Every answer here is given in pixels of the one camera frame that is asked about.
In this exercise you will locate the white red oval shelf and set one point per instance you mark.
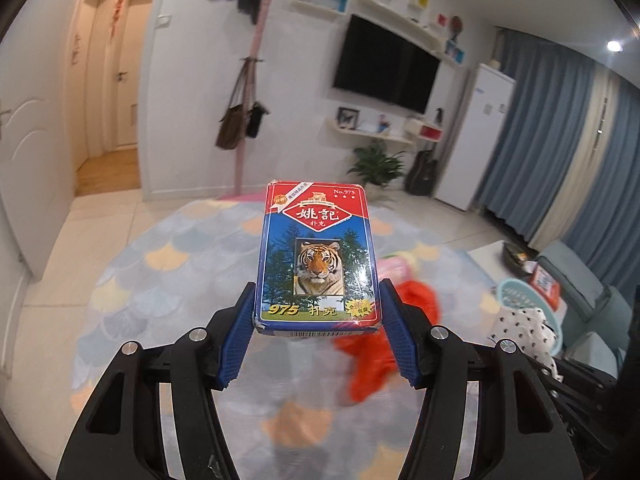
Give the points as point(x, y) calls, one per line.
point(427, 131)

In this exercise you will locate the framed butterfly picture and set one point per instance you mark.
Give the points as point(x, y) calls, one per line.
point(347, 118)

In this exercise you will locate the playing card box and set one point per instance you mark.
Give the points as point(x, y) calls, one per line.
point(315, 240)

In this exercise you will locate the black hanging pouch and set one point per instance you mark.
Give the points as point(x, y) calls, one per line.
point(247, 5)

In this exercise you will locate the red hanging ornament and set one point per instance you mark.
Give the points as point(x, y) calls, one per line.
point(118, 10)

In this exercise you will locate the polka dot paper bag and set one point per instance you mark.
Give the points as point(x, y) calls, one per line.
point(525, 335)

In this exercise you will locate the blue curtain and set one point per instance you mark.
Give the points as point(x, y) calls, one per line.
point(535, 125)
point(615, 200)

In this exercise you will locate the black wall television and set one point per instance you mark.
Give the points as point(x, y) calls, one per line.
point(385, 65)

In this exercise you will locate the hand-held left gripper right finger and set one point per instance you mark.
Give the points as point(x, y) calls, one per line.
point(401, 342)

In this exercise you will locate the black hanging bag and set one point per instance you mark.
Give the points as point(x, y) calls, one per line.
point(256, 120)

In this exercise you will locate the ceiling spotlight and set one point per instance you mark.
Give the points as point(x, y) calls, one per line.
point(615, 46)

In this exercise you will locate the wall light switch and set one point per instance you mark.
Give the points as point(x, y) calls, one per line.
point(162, 21)

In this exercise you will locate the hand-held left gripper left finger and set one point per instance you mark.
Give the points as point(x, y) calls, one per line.
point(235, 342)

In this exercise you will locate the potted green plant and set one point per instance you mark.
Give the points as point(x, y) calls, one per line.
point(375, 165)

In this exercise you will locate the cream curtain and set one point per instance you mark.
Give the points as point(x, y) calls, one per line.
point(585, 160)

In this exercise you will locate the white coffee table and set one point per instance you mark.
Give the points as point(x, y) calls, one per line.
point(485, 260)

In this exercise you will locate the brown hanging bag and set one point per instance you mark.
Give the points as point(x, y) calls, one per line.
point(232, 130)

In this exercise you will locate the white interior door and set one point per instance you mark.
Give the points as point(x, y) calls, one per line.
point(125, 100)

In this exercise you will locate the light blue plastic basket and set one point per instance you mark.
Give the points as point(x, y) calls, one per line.
point(505, 292)

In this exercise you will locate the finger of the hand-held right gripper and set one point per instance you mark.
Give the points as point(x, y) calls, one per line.
point(580, 385)

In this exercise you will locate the yellow wall cube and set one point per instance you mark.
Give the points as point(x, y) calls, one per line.
point(421, 0)

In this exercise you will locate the grey blue sofa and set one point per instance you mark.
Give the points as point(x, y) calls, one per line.
point(585, 280)

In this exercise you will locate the pink coat rack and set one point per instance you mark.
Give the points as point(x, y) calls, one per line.
point(256, 40)

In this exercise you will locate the pink plastic bottle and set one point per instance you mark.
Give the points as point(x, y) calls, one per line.
point(397, 266)

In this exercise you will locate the dark snack bowl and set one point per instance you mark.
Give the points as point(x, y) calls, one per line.
point(517, 258)

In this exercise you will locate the long white wall shelf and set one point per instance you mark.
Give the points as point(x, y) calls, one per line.
point(370, 135)

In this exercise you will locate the white refrigerator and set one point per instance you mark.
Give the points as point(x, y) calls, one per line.
point(485, 135)

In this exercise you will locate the white panelled door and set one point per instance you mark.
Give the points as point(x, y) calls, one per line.
point(25, 160)

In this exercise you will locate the orange flat box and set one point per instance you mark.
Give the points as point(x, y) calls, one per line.
point(547, 282)

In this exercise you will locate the curved white wall shelf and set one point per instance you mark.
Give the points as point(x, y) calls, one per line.
point(400, 20)

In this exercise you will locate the black guitar bag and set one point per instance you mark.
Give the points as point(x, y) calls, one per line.
point(422, 175)

